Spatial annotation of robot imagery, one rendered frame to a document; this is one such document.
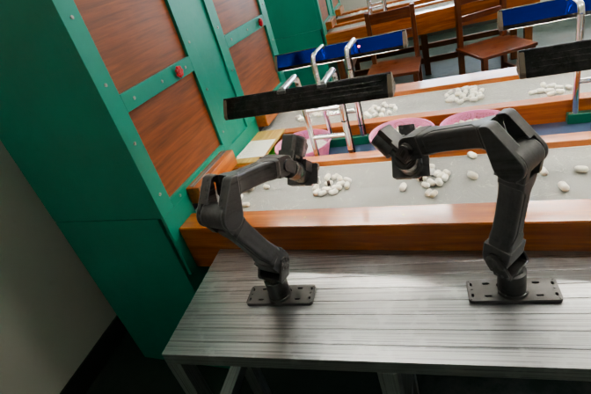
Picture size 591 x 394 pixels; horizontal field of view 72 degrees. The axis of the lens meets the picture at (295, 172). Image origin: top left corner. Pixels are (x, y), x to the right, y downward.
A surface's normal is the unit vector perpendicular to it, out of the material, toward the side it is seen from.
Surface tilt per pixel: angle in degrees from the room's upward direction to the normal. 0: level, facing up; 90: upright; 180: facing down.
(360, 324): 0
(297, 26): 90
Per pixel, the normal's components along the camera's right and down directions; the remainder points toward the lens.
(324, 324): -0.25, -0.85
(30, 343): 0.94, -0.11
